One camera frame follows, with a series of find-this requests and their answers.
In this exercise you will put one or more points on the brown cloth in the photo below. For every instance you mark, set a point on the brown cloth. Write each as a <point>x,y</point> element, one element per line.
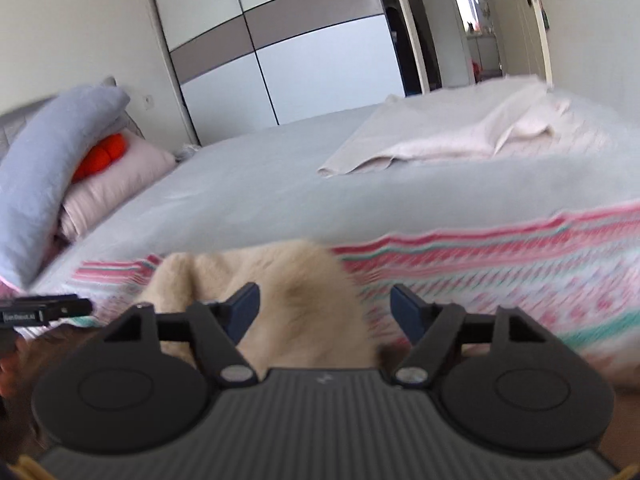
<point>300,300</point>

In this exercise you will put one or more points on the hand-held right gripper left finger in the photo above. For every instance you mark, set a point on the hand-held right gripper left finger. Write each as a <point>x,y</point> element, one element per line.
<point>244,307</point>

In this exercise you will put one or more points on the bed with grey sheet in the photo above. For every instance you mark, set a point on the bed with grey sheet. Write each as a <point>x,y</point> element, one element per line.
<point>240,185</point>

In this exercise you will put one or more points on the cream room door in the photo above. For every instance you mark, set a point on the cream room door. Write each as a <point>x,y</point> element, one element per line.
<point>525,40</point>

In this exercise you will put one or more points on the pink green patterned knit blanket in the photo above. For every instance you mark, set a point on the pink green patterned knit blanket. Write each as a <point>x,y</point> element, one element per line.
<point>500,270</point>

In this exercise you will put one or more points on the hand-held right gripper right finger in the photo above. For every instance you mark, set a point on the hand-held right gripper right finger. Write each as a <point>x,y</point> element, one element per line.
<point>406,310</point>

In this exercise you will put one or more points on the orange plush toy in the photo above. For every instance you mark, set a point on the orange plush toy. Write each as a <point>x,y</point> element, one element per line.
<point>102,152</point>

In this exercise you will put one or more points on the pale pink pillow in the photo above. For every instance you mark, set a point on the pale pink pillow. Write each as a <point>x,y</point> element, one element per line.
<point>122,177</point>

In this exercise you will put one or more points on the blue-grey pillow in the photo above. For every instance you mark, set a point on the blue-grey pillow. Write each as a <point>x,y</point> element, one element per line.
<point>45,160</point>

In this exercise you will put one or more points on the white grey sliding-door wardrobe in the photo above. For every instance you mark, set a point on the white grey sliding-door wardrobe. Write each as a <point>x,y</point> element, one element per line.
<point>300,45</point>

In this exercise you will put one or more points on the cream blanket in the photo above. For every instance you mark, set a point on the cream blanket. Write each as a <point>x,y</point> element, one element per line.
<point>450,130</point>

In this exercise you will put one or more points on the grey fluffy toy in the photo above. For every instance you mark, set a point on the grey fluffy toy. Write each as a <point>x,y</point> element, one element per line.
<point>187,152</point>

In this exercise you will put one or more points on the open closet shelves with clothes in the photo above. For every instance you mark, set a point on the open closet shelves with clothes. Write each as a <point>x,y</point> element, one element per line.
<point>397,25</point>

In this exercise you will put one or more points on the white wall socket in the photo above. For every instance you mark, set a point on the white wall socket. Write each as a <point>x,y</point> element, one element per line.
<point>148,101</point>

